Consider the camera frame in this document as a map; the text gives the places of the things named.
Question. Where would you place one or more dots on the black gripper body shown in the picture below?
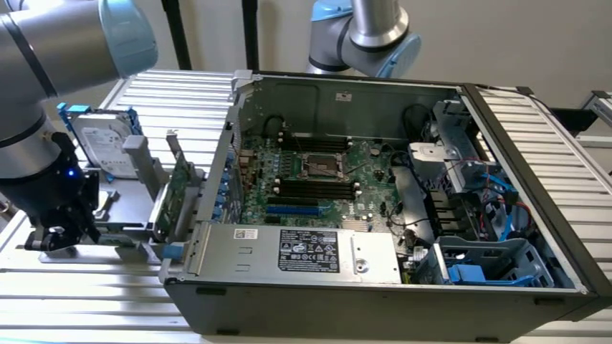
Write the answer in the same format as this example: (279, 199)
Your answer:
(43, 199)

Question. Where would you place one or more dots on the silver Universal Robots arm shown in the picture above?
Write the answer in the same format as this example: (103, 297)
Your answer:
(57, 43)

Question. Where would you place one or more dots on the green RAM stick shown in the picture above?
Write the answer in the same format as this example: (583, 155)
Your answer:
(119, 239)

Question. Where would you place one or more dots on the short black expansion slot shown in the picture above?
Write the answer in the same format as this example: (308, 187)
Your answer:
(279, 219)

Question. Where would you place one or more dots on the blue expansion slot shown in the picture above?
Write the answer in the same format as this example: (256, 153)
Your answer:
(291, 209)

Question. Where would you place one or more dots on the black RAM slot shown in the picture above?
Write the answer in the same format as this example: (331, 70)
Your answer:
(315, 190)
(311, 144)
(311, 139)
(311, 135)
(315, 180)
(315, 195)
(315, 185)

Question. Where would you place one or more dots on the green graphics card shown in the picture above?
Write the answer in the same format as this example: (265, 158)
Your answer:
(175, 200)

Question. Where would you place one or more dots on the blue case latch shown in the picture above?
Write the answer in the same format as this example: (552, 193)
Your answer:
(173, 251)

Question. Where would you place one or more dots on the silver hard disk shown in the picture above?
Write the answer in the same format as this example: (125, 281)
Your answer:
(103, 143)

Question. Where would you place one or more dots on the grey parts rack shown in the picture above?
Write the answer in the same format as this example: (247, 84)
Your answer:
(139, 161)

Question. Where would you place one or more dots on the blue disk caddy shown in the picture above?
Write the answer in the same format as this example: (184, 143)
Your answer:
(132, 122)

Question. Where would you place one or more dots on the silver power supply unit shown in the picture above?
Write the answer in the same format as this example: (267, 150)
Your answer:
(239, 254)

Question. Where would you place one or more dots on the CPU socket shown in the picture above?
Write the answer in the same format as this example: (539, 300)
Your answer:
(319, 165)

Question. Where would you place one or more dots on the thin black pole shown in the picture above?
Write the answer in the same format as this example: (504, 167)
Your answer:
(179, 36)

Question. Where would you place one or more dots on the silver chipset heatsink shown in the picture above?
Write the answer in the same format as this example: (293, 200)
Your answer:
(357, 225)

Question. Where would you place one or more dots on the green motherboard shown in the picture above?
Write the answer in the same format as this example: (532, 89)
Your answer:
(372, 193)

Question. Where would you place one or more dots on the thick black pole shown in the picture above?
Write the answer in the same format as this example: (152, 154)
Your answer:
(251, 36)

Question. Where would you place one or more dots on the open black PC case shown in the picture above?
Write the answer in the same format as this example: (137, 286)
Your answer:
(383, 308)

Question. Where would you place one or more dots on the grey metal disk bay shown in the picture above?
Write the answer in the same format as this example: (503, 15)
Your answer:
(449, 143)

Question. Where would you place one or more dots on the grey plastic drive cage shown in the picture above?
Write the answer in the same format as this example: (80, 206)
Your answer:
(483, 258)

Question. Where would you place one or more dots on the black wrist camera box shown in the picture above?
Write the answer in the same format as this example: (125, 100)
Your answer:
(64, 157)

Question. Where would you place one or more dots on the black fan duct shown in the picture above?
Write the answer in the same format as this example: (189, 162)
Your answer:
(449, 211)

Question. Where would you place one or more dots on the aluminium frame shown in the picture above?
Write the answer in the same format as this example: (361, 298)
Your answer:
(595, 118)

